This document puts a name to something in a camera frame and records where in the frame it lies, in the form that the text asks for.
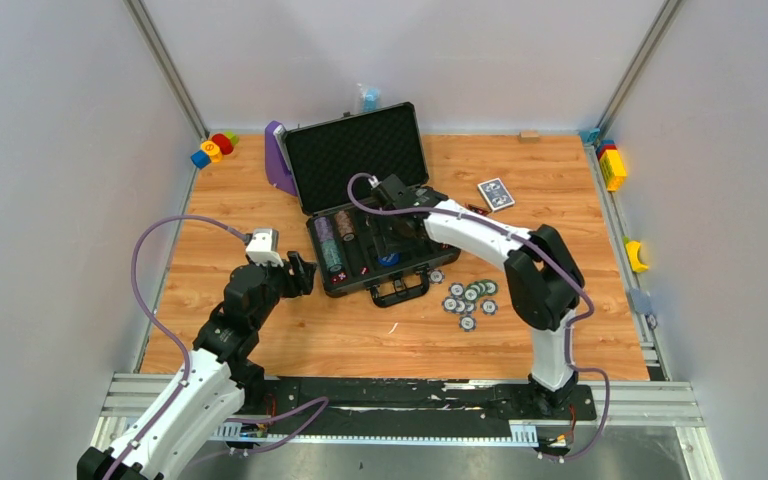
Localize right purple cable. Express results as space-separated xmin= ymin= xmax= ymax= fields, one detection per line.
xmin=346 ymin=172 xmax=612 ymax=463

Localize purple stand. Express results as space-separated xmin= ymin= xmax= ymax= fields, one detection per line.
xmin=264 ymin=121 xmax=298 ymax=196

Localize coloured toy cylinders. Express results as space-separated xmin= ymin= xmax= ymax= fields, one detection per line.
xmin=190 ymin=131 xmax=239 ymax=169

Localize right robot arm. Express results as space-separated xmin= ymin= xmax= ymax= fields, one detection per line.
xmin=361 ymin=174 xmax=594 ymax=418

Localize brown poker chip stack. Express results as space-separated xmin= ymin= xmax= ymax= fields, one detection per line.
xmin=334 ymin=210 xmax=356 ymax=242

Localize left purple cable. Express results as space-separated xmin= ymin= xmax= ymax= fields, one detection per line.
xmin=102 ymin=215 xmax=330 ymax=480

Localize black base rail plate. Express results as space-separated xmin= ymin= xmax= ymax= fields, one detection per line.
xmin=238 ymin=377 xmax=597 ymax=421

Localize red triangular card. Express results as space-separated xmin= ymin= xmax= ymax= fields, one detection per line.
xmin=466 ymin=204 xmax=491 ymax=216

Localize teal poker chip stack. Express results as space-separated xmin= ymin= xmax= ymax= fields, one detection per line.
xmin=321 ymin=239 xmax=344 ymax=274

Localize red die pair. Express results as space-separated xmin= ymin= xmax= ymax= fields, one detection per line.
xmin=331 ymin=271 xmax=349 ymax=284

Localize loose chip right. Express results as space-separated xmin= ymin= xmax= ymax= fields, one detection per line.
xmin=480 ymin=299 xmax=498 ymax=316

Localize blue playing card deck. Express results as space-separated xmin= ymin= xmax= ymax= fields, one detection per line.
xmin=477 ymin=178 xmax=516 ymax=212

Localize loose chip near handle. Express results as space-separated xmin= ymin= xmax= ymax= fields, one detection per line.
xmin=428 ymin=269 xmax=445 ymax=284

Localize black poker set case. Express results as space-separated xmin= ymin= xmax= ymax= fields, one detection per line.
xmin=283 ymin=102 xmax=460 ymax=308

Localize yellow red toy brick block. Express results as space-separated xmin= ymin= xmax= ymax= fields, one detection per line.
xmin=596 ymin=140 xmax=628 ymax=192

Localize blue small blind button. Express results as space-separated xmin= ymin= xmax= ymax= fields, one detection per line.
xmin=378 ymin=252 xmax=401 ymax=267

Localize yellow curved toy piece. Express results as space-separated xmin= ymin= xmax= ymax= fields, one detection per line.
xmin=624 ymin=238 xmax=650 ymax=274

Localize purple cable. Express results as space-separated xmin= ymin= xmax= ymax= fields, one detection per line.
xmin=102 ymin=215 xmax=330 ymax=480
xmin=346 ymin=172 xmax=612 ymax=463

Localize loose chip top left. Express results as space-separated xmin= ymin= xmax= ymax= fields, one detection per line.
xmin=449 ymin=282 xmax=465 ymax=298

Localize small wooden block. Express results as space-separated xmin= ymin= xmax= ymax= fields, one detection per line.
xmin=518 ymin=130 xmax=541 ymax=143

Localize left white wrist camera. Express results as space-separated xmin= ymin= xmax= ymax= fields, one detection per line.
xmin=246 ymin=228 xmax=284 ymax=267

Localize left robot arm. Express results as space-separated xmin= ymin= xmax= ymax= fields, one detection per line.
xmin=76 ymin=251 xmax=317 ymax=479

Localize light blue bottle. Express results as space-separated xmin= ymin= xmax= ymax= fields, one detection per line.
xmin=357 ymin=84 xmax=381 ymax=113

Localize loose chip front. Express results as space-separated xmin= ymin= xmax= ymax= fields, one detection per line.
xmin=458 ymin=315 xmax=477 ymax=332

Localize purple poker chip stack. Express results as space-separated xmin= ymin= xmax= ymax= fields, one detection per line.
xmin=313 ymin=216 xmax=335 ymax=244

